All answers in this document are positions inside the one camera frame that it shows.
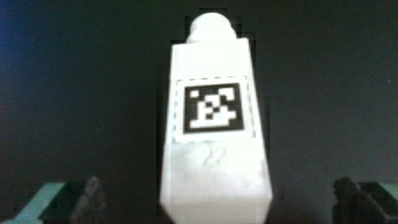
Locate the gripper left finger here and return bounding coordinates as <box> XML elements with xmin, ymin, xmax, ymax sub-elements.
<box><xmin>15</xmin><ymin>177</ymin><xmax>107</xmax><ymax>224</ymax></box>

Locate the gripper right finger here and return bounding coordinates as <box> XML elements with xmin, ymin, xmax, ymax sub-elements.
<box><xmin>333</xmin><ymin>177</ymin><xmax>398</xmax><ymax>224</ymax></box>

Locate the white leg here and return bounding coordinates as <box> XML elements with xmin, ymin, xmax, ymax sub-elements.
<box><xmin>160</xmin><ymin>12</ymin><xmax>272</xmax><ymax>224</ymax></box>

